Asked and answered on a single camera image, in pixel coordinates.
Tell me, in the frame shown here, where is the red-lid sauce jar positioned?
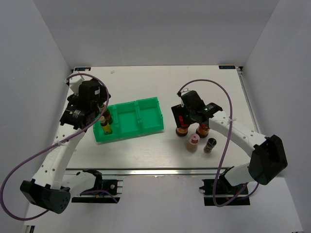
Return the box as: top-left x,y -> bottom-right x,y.
175,116 -> 190,137
196,124 -> 210,138

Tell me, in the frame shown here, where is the yellow-cap brown sauce bottle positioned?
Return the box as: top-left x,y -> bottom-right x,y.
100,104 -> 113,125

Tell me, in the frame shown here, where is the pink-cap spice shaker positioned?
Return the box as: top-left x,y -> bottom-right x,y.
186,133 -> 200,152

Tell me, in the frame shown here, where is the small yellow-label white-cap bottle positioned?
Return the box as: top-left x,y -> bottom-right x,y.
99,116 -> 113,135

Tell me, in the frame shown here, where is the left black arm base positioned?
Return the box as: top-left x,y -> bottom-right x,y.
71,169 -> 123,204

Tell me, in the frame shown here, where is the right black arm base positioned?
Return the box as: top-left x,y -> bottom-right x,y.
199,179 -> 250,206

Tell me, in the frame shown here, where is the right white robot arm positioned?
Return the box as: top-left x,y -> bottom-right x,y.
171,91 -> 288,194

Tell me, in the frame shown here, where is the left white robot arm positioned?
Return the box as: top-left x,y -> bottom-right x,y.
20,79 -> 109,214

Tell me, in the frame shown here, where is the left blue table label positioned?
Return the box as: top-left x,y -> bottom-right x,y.
74,67 -> 91,72

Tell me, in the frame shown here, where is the blue table label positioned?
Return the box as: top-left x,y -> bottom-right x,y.
219,65 -> 236,69
74,67 -> 91,72

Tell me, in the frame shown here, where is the black-cap pepper grinder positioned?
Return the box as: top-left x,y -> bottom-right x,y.
204,138 -> 217,153

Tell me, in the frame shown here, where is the green three-compartment plastic tray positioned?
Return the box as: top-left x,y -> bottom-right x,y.
93,97 -> 164,143

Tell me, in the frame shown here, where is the right blue table label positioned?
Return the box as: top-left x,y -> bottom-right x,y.
219,65 -> 236,69

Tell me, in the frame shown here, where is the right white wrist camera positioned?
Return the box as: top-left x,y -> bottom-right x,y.
177,87 -> 190,97

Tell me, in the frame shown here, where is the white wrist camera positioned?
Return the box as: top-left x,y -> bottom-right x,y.
177,87 -> 190,97
65,75 -> 84,94

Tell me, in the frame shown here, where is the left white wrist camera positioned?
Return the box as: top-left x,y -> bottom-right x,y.
65,75 -> 84,94

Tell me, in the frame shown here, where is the aluminium front rail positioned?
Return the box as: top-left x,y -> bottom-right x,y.
65,167 -> 234,177

